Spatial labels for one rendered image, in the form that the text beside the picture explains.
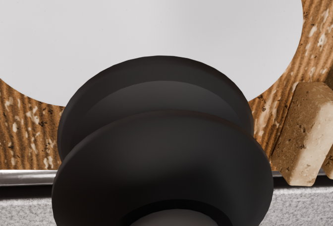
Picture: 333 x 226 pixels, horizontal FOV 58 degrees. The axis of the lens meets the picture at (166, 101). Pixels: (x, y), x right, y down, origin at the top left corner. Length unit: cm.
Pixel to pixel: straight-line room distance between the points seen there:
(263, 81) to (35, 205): 19
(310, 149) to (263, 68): 5
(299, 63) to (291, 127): 4
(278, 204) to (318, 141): 12
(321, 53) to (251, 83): 4
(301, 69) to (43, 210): 21
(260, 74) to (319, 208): 18
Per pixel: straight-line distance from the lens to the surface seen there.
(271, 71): 16
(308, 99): 17
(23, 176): 23
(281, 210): 29
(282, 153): 20
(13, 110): 18
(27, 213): 27
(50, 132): 18
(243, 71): 16
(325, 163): 21
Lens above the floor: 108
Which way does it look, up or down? 59 degrees down
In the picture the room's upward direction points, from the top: 169 degrees clockwise
